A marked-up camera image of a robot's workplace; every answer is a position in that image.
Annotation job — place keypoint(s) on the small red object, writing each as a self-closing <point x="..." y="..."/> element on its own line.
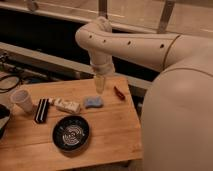
<point x="119" y="93"/>

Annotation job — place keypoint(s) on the black striped block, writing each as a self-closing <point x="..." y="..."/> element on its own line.
<point x="42" y="111"/>

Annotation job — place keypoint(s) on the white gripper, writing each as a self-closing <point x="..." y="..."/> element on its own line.
<point x="101" y="72"/>

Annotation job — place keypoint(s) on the white paper cup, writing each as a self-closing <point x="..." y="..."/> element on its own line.
<point x="22" y="99"/>

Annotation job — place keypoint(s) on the dark object at left edge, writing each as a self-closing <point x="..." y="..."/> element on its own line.
<point x="4" y="118"/>

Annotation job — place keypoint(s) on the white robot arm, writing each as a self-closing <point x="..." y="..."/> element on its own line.
<point x="177" y="112"/>

